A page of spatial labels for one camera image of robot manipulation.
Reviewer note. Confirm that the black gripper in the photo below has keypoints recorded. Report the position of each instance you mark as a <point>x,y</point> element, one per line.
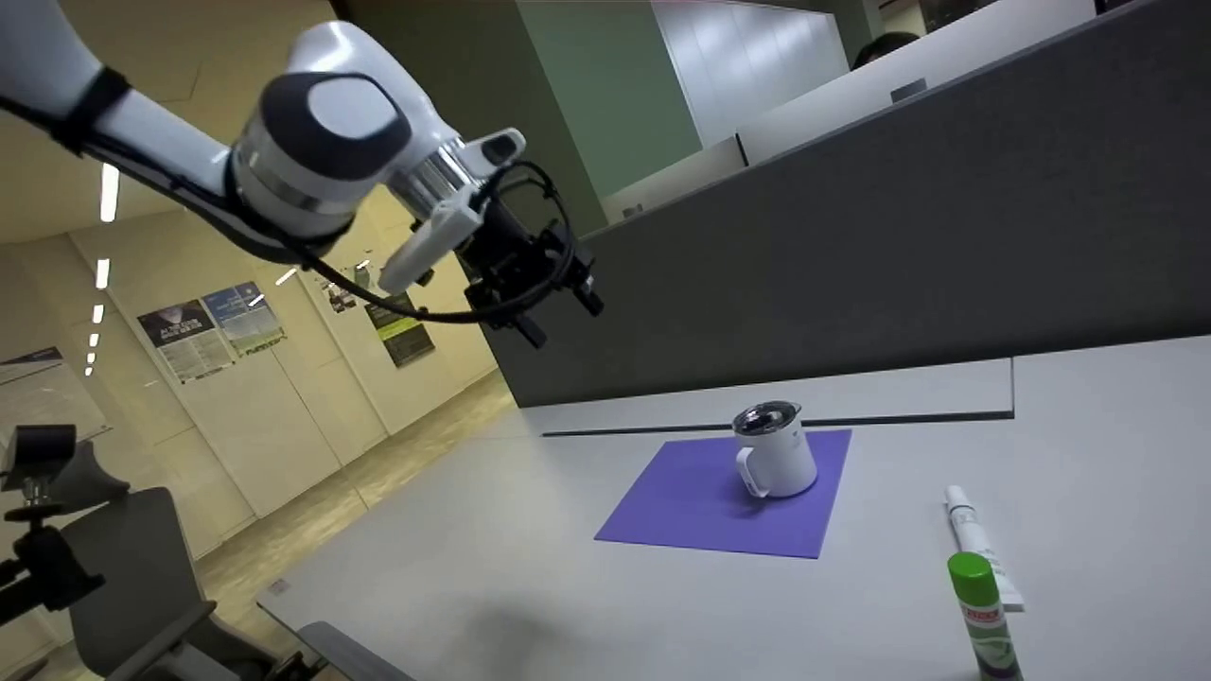
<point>518,258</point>

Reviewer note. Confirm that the white thermocup with dark lid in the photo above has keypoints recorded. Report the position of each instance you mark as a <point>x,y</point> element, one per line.
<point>782,459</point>

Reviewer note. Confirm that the green pillar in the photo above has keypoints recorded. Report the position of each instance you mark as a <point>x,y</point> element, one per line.
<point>592,87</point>

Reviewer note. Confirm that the purple mat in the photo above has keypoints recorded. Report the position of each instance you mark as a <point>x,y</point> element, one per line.
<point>685,505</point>

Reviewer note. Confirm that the white office partition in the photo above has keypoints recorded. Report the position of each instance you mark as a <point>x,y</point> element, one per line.
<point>808,118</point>

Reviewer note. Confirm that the grey office partition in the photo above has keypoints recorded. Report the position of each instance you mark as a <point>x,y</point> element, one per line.
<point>910,227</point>

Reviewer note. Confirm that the short ceiling light strip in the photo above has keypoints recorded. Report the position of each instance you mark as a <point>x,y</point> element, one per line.
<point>104,273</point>

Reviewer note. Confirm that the white marker pen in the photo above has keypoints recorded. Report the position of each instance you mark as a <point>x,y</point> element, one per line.
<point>970,524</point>

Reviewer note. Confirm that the long ceiling light strip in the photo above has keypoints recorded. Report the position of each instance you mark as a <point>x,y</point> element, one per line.
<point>106,191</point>

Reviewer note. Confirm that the grey office chair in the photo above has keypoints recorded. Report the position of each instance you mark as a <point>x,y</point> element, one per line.
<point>133,578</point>

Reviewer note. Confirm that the green and white marker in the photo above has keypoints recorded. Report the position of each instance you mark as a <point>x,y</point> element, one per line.
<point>984,616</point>

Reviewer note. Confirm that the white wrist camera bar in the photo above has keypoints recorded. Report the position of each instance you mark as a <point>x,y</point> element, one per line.
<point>425,252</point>

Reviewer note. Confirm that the green and black wall poster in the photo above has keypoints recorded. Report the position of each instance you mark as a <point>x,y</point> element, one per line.
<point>403,343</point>

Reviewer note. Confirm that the small wall picture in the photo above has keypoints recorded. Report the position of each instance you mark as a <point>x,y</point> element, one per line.
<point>341,299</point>
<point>365,273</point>

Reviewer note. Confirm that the blue photo wall poster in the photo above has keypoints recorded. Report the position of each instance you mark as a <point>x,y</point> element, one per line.
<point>244,317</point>

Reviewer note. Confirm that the dark photo wall poster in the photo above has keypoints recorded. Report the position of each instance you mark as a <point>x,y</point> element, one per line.
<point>182,343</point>

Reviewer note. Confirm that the black camera on stand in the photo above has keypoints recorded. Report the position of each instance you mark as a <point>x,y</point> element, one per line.
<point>44,505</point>

